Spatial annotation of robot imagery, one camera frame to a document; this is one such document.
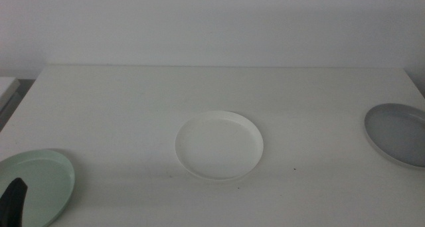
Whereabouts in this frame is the pale green shallow bowl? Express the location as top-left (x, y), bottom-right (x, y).
top-left (0, 149), bottom-right (76, 227)

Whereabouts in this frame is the white shallow bowl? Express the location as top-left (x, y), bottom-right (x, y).
top-left (174, 110), bottom-right (265, 182)

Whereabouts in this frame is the grey shallow bowl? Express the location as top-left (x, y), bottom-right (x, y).
top-left (364, 103), bottom-right (425, 170)

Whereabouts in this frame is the white side table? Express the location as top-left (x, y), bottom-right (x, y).
top-left (0, 76), bottom-right (21, 112)

